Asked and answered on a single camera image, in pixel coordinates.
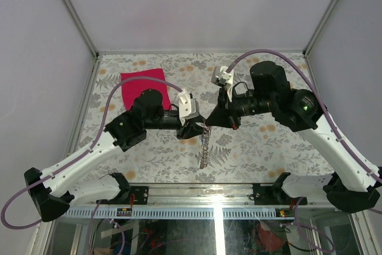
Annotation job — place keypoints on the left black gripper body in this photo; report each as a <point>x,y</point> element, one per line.
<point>166,121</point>

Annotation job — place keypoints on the magenta cloth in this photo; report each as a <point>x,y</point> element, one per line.
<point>132,89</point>

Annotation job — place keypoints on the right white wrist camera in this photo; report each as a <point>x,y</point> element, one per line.
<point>223,76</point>

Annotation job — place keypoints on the grey slotted cable duct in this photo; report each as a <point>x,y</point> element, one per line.
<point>143,212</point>

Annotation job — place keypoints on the large metal keyring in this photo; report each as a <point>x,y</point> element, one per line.
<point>205,138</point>

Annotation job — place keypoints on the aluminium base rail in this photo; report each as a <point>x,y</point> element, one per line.
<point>177,194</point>

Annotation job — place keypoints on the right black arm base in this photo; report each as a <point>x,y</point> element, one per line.
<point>272,193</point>

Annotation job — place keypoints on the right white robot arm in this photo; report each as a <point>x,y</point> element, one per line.
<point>350,188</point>

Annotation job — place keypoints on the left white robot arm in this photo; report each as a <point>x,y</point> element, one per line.
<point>56,189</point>

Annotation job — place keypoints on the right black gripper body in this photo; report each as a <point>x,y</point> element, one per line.
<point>243,106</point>

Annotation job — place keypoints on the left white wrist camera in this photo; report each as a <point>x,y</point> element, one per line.
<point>188,107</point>

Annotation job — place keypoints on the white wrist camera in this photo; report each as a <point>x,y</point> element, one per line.
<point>188,107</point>
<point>223,76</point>

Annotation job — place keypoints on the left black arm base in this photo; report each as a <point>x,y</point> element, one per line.
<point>129,194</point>

